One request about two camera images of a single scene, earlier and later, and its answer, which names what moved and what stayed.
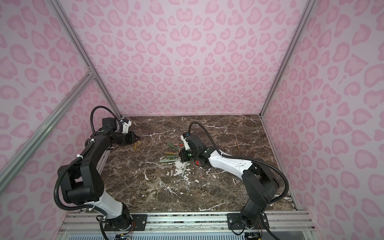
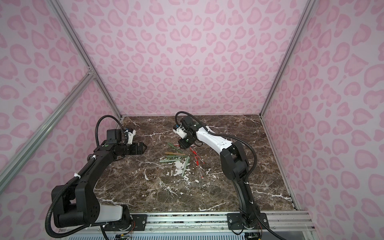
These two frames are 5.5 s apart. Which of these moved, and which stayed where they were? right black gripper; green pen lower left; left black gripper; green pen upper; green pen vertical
Moved: left black gripper; right black gripper
Stayed: green pen vertical; green pen upper; green pen lower left
